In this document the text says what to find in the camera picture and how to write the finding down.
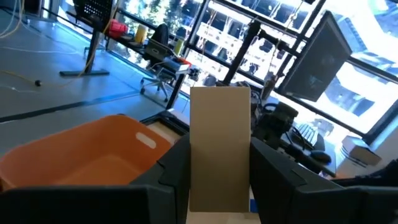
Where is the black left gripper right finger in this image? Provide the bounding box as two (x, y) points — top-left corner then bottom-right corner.
(250, 136), (398, 224)

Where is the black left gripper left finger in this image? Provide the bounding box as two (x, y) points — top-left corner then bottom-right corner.
(0, 133), (192, 224)

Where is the brown cardboard box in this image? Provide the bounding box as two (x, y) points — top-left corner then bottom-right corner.
(188, 86), (252, 213)

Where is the dark computer mouse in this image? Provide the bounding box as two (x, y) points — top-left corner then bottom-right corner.
(310, 149), (333, 165)

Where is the orange plastic bin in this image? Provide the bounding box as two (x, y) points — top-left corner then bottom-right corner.
(0, 114), (172, 192)

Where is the computer keyboard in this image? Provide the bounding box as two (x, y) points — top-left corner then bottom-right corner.
(296, 122), (320, 147)

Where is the white box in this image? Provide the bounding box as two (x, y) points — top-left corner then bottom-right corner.
(340, 134), (382, 167)

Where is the black computer monitor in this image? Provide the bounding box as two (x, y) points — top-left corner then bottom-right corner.
(277, 11), (353, 103)

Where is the black desk stand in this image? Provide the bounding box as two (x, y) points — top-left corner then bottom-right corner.
(58, 0), (114, 78)

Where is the stack of books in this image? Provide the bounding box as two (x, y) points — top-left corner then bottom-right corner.
(164, 57), (193, 75)

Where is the black office chair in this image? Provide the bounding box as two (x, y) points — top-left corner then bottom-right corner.
(139, 23), (177, 103)

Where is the yellow cylinder container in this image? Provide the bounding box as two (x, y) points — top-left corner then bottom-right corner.
(134, 24), (148, 45)

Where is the red container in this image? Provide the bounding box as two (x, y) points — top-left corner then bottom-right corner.
(108, 19), (129, 39)

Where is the black aluminium table frame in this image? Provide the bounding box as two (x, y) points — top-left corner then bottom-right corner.
(139, 110), (191, 135)

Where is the white floor cable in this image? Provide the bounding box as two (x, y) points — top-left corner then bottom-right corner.
(0, 83), (43, 95)

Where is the yellow floor cable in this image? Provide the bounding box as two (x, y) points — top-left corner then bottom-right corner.
(0, 0), (103, 90)

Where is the black upright post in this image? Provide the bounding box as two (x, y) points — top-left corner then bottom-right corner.
(223, 19), (262, 85)

